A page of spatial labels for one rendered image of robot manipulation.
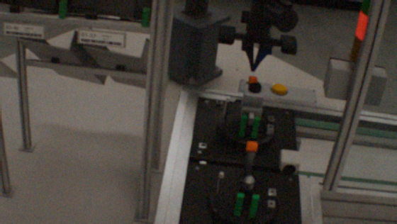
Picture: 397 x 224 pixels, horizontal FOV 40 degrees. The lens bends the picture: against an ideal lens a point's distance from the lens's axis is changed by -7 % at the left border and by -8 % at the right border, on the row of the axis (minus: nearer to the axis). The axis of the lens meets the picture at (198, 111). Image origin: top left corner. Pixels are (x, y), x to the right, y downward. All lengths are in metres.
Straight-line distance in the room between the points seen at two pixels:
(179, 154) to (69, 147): 0.30
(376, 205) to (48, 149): 0.79
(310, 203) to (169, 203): 0.29
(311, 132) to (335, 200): 0.26
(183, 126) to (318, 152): 0.34
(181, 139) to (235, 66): 0.55
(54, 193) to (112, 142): 0.24
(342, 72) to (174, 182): 0.41
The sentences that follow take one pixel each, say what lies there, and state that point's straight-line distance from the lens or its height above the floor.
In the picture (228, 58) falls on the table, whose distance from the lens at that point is 1.87.
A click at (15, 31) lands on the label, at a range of 1.07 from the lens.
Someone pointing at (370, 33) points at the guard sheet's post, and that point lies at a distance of 1.06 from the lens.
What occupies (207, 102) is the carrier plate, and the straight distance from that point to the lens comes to 1.43.
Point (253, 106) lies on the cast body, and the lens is 1.28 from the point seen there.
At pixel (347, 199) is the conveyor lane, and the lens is 1.29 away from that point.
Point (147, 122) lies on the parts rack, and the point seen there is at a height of 1.11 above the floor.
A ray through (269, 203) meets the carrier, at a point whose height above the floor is 1.00.
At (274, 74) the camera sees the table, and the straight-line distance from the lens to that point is 1.83.
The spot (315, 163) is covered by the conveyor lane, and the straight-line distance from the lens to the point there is 1.40.
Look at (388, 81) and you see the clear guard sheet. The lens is 1.13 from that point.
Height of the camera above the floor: 1.75
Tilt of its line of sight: 34 degrees down
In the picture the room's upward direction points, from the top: 7 degrees clockwise
